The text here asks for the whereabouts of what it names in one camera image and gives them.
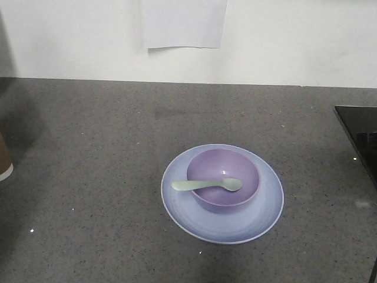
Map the purple plastic bowl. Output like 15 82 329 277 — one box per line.
186 149 262 213

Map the pale green plastic spoon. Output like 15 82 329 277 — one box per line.
171 178 243 192

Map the blue plastic plate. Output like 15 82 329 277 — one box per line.
161 144 284 245

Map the brown paper cup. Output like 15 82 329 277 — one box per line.
0 134 14 181

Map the black gas stove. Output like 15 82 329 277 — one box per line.
335 105 376 187

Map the white paper sheet on wall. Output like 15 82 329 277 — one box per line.
142 0 227 49

